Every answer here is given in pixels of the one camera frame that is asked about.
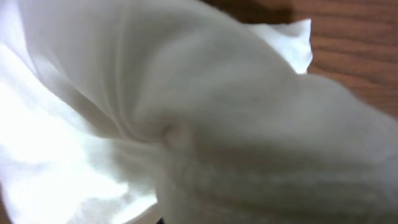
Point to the white printed t-shirt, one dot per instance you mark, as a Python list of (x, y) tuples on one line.
[(139, 111)]

